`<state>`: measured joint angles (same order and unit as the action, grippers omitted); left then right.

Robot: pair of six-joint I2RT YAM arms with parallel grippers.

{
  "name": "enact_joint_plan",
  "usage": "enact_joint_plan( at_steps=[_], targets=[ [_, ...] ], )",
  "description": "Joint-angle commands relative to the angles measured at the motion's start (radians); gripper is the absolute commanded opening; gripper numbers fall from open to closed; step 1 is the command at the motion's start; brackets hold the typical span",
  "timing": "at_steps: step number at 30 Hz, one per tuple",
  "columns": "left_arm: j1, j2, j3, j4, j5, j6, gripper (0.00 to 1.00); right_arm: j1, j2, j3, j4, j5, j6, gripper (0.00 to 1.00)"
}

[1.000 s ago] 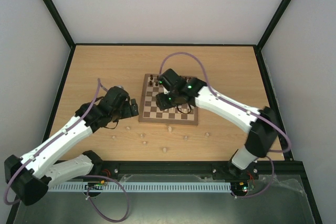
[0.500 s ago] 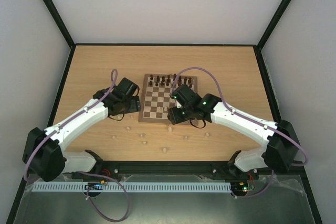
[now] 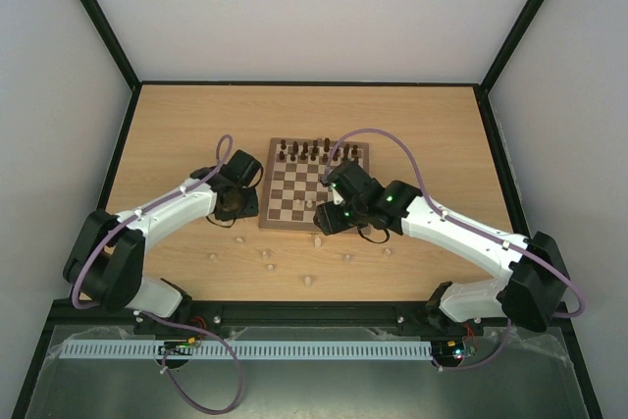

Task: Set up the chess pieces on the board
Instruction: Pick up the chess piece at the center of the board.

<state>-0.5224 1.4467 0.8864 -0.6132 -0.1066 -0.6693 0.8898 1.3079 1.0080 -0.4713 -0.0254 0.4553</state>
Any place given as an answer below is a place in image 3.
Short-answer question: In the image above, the grey slotted cable duct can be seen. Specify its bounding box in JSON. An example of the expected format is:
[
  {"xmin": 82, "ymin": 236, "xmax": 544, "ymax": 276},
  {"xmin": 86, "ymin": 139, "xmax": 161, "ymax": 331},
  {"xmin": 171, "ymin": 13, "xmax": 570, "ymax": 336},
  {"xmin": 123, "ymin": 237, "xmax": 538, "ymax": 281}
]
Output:
[{"xmin": 59, "ymin": 340, "xmax": 433, "ymax": 361}]

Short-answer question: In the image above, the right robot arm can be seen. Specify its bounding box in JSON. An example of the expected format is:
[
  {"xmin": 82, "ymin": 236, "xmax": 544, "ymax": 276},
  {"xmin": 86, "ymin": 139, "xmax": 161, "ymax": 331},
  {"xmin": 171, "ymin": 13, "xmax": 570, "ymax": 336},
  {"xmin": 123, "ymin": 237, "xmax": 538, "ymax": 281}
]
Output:
[{"xmin": 314, "ymin": 161, "xmax": 568, "ymax": 333}]

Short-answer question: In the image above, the right circuit board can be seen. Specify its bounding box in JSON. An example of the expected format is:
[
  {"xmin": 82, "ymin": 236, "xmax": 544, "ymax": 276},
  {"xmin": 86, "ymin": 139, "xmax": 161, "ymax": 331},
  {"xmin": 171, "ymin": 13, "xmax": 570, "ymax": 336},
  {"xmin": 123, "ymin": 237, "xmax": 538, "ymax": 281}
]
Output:
[{"xmin": 432, "ymin": 337, "xmax": 478, "ymax": 361}]

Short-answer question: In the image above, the black aluminium frame rail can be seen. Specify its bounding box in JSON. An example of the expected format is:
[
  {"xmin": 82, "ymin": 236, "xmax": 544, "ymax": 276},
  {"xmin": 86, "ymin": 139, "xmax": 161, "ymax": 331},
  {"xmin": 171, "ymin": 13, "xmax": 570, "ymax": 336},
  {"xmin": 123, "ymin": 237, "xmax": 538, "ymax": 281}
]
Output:
[{"xmin": 48, "ymin": 298, "xmax": 570, "ymax": 337}]

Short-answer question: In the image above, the wooden chess board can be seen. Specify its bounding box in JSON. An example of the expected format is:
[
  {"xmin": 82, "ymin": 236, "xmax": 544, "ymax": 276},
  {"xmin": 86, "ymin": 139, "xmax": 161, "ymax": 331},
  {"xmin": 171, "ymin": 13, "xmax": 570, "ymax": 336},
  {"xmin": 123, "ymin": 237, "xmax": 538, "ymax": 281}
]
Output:
[{"xmin": 258, "ymin": 137, "xmax": 370, "ymax": 233}]

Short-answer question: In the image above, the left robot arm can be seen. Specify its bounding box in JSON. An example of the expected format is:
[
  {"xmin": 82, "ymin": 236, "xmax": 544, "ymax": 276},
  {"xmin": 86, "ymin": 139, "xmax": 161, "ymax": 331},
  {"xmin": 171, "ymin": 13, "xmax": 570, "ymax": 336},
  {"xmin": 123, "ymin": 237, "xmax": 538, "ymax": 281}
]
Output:
[{"xmin": 63, "ymin": 150, "xmax": 263, "ymax": 318}]

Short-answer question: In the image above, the circuit board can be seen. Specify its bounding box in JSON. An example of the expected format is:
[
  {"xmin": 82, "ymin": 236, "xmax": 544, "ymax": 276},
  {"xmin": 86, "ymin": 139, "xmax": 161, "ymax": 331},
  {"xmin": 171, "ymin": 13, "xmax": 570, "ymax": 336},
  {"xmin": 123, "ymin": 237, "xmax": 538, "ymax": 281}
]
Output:
[
  {"xmin": 432, "ymin": 337, "xmax": 478, "ymax": 361},
  {"xmin": 156, "ymin": 337, "xmax": 202, "ymax": 357}
]

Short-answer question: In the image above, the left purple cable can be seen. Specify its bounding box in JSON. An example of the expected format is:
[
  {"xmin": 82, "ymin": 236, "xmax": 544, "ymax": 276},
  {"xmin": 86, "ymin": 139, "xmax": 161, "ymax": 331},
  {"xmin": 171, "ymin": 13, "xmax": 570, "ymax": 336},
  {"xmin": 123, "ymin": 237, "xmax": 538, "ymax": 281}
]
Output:
[{"xmin": 71, "ymin": 133, "xmax": 245, "ymax": 413}]

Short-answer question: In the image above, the left circuit board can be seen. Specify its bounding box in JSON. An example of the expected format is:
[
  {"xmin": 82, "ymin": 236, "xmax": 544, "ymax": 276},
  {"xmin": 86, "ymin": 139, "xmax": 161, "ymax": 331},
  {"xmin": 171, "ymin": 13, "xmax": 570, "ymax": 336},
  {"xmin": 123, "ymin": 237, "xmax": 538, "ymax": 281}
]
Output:
[{"xmin": 156, "ymin": 337, "xmax": 202, "ymax": 357}]

